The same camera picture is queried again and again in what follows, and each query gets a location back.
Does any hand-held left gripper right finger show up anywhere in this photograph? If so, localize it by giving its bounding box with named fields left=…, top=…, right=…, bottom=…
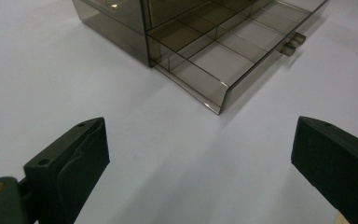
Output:
left=290, top=116, right=358, bottom=224

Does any smoky transparent plastic drawer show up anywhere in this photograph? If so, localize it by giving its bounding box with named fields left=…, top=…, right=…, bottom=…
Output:
left=145, top=0, right=329, bottom=116

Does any smoky transparent drawer cabinet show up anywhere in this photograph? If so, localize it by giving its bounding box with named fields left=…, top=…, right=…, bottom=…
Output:
left=72, top=0, right=218, bottom=68

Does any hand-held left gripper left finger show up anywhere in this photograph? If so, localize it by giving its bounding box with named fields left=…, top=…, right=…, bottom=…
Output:
left=23, top=117, right=111, bottom=224

